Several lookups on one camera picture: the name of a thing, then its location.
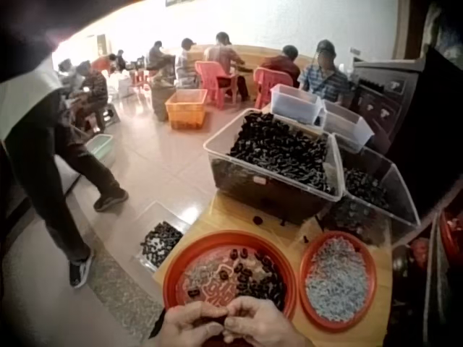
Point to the person's left hand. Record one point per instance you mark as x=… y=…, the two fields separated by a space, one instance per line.
x=184 y=325

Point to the person's right hand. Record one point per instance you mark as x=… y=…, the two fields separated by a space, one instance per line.
x=264 y=321

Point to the small red round tray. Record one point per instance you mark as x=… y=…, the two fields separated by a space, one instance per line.
x=307 y=307

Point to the scattered black parts in tray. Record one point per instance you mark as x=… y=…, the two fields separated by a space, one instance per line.
x=253 y=274

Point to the large red round tray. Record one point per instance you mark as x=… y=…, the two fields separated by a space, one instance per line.
x=173 y=274

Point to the heap of grey screws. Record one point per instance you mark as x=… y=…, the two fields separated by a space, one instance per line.
x=336 y=278

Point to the clear floor bin black parts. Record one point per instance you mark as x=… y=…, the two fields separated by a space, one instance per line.
x=161 y=240

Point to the loose black part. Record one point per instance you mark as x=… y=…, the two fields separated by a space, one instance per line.
x=306 y=239
x=257 y=220

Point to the large clear bin black parts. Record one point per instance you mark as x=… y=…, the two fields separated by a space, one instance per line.
x=275 y=159

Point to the clear bin with black parts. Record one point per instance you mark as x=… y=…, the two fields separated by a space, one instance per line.
x=369 y=188

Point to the green plastic tub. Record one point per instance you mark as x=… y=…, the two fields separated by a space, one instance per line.
x=101 y=148

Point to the red plastic basin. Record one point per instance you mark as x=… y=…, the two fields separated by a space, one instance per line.
x=452 y=242

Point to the small clear plastic bin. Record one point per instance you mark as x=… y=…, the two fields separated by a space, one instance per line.
x=294 y=103
x=347 y=124

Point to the orange plastic crate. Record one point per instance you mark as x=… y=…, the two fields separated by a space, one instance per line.
x=186 y=108

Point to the grey sack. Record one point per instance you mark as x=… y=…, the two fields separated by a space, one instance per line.
x=161 y=99

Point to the heap of white bags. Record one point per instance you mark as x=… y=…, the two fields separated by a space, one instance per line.
x=121 y=83

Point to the small pink plastic chair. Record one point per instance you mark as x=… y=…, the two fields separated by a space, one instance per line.
x=139 y=76

